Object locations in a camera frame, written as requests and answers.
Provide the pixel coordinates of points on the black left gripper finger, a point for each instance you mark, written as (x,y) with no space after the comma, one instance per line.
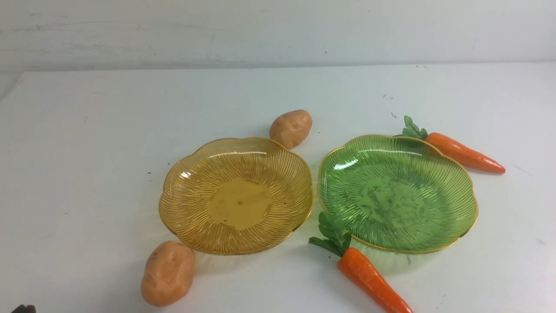
(25,309)

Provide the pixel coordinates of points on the toy potato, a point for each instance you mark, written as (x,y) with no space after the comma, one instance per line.
(168,274)
(291,128)

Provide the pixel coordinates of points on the toy carrot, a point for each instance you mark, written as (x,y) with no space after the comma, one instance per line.
(355,265)
(460,153)

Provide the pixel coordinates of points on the amber ribbed plastic plate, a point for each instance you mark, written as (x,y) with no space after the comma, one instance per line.
(237,196)

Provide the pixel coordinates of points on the green ribbed plastic plate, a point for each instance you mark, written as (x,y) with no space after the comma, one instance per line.
(397,194)

